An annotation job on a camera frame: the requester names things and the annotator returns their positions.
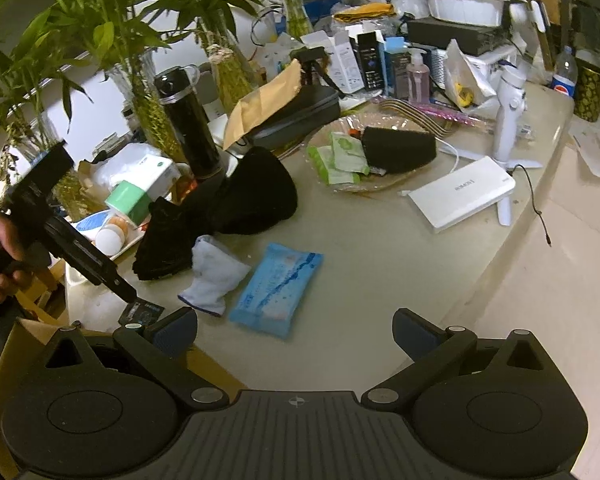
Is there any white paper sheet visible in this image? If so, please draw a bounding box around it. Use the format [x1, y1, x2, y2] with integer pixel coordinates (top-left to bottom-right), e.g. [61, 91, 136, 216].
[570, 120, 600, 186]

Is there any white sock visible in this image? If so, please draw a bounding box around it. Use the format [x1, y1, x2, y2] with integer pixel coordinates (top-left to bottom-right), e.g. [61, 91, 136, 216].
[177, 235, 253, 317]

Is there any white blue tube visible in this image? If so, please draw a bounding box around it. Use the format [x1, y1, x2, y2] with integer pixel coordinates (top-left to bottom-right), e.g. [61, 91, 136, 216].
[72, 210, 118, 236]

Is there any white tray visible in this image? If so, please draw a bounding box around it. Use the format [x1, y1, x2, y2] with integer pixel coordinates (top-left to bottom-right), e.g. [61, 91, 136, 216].
[64, 210, 146, 321]

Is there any cola bottle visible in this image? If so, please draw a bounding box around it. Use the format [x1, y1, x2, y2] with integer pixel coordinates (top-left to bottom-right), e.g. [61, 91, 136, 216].
[551, 46, 578, 98]

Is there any white plastic bag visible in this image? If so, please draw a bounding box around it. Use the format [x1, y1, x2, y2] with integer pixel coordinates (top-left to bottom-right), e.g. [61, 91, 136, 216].
[445, 39, 497, 108]

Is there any brown paper envelope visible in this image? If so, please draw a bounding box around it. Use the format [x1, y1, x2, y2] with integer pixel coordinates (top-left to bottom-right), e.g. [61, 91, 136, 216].
[222, 59, 302, 151]

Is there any pineapple print cup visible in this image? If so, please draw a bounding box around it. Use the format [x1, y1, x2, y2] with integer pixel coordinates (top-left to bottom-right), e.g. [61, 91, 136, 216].
[575, 50, 600, 122]

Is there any white round jar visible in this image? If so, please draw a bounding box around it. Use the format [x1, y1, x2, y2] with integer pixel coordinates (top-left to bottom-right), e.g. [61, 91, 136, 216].
[95, 225, 128, 256]

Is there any white product box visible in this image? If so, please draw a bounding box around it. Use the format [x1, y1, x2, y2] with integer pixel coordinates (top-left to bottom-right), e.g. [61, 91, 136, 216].
[327, 35, 361, 95]

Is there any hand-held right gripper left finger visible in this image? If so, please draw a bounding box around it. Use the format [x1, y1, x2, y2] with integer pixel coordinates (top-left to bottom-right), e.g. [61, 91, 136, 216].
[44, 306, 231, 409]

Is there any yellow cloth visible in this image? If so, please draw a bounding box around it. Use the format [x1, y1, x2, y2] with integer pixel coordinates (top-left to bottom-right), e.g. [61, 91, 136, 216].
[332, 2, 396, 23]

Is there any pink soap pump bottle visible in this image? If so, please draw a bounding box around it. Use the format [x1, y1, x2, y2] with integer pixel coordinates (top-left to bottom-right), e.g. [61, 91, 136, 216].
[406, 47, 433, 102]

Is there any blue wet wipes pack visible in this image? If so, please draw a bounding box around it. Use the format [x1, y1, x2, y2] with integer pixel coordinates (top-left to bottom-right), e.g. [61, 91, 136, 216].
[228, 242, 325, 338]

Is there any dark product box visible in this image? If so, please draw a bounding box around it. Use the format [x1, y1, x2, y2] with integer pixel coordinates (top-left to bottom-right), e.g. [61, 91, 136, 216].
[356, 31, 385, 92]

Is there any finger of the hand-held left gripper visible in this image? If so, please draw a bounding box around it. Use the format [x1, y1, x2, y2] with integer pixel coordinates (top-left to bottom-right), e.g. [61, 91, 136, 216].
[42, 216, 143, 306]

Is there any black folded cloth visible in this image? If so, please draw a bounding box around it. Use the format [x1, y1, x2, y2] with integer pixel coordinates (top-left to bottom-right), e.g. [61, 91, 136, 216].
[361, 126, 438, 175]

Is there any clear plastic plate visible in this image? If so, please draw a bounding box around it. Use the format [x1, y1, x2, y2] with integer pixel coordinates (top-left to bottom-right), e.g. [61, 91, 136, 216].
[305, 115, 453, 193]

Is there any small black packet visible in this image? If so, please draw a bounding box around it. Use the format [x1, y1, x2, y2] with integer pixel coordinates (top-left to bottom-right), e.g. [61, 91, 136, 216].
[119, 300, 166, 327]

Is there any bamboo with dried flowers vase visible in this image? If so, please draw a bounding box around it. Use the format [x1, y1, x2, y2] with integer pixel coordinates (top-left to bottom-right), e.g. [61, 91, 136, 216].
[0, 10, 96, 221]

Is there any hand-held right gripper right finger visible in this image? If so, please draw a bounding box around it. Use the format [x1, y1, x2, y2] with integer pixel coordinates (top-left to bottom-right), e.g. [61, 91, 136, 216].
[362, 307, 556, 409]

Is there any blue product box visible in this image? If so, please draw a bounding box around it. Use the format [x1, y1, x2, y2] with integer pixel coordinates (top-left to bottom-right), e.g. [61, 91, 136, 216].
[382, 37, 411, 98]

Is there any small black tripod camera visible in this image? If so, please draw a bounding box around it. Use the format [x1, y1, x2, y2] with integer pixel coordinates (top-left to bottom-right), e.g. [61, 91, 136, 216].
[290, 47, 341, 93]

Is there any green wet wipes pack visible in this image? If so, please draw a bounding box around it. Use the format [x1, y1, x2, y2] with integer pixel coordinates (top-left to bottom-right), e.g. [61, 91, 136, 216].
[327, 170, 363, 187]
[330, 131, 371, 176]
[307, 145, 341, 184]

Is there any white power bank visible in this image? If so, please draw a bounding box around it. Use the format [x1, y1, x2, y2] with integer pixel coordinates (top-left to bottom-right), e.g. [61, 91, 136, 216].
[407, 156, 516, 233]

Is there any black knit hat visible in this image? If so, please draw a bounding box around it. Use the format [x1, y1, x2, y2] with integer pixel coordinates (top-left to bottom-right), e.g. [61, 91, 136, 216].
[180, 146, 299, 236]

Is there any grey zip case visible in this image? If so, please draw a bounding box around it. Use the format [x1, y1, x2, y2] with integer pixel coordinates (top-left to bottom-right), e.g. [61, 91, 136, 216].
[240, 85, 342, 151]

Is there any white handheld gimbal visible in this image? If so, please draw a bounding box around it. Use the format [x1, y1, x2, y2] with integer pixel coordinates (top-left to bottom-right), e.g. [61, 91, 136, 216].
[490, 67, 543, 226]

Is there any white plastic bowl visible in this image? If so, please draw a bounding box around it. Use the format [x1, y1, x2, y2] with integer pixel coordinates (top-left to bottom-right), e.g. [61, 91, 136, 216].
[422, 0, 511, 28]

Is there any white plastic gadget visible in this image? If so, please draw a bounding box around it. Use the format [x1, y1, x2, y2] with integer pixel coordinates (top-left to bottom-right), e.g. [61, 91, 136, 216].
[510, 2, 548, 33]

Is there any black glove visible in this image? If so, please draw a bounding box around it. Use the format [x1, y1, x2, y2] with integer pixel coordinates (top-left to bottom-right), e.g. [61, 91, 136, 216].
[134, 197, 206, 282]

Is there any cardboard box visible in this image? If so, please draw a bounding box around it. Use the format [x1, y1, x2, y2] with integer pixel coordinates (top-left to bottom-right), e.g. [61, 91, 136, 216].
[0, 310, 251, 396]

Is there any black thermos bottle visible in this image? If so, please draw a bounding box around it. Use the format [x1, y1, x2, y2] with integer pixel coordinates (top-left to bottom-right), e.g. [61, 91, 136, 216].
[154, 66, 224, 181]

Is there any green white tissue box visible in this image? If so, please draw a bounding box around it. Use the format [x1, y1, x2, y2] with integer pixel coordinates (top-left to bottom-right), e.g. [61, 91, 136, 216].
[105, 155, 181, 226]

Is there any tall bamboo in glass vase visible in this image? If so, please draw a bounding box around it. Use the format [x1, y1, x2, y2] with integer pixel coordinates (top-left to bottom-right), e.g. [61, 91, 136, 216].
[45, 0, 191, 161]

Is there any black flat box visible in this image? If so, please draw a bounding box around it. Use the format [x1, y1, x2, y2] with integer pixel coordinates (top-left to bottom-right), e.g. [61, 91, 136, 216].
[407, 17, 513, 56]

